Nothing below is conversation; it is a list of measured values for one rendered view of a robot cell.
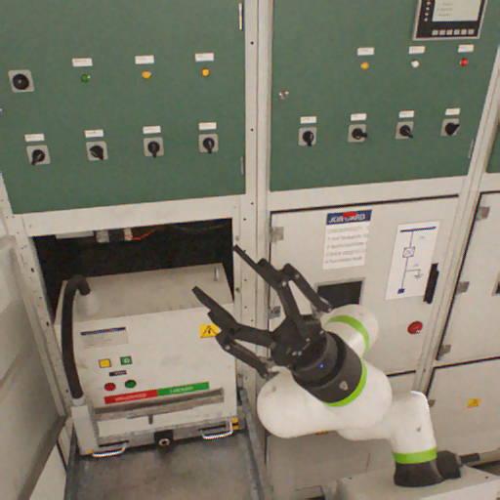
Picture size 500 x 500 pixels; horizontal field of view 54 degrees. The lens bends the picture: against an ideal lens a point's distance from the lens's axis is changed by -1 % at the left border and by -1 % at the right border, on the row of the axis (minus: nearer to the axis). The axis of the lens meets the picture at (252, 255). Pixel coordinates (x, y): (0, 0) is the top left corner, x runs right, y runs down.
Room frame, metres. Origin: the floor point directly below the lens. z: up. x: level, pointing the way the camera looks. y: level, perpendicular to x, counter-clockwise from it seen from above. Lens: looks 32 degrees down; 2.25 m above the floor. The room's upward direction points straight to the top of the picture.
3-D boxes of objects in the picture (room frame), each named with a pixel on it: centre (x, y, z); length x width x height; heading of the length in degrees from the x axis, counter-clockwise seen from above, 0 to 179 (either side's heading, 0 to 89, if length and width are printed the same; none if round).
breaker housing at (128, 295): (1.31, 0.34, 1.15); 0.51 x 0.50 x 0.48; 12
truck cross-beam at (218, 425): (1.08, 0.29, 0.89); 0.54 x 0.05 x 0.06; 102
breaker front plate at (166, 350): (1.06, 0.29, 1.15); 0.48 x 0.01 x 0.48; 102
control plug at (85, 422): (0.95, 0.48, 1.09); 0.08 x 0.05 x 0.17; 12
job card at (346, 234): (1.35, -0.30, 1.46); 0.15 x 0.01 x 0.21; 102
